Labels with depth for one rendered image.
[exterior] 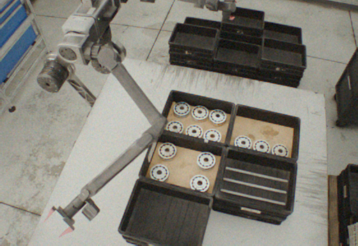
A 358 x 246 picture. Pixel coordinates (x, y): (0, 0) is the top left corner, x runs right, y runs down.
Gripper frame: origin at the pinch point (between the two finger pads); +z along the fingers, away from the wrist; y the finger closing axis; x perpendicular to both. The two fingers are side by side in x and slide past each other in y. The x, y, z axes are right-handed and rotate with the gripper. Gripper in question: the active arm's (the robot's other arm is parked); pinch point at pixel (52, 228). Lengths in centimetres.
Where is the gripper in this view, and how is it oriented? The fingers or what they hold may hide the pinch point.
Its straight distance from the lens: 150.9
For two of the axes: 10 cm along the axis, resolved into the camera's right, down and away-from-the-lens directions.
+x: -3.0, 1.5, 9.4
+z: -6.7, 6.7, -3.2
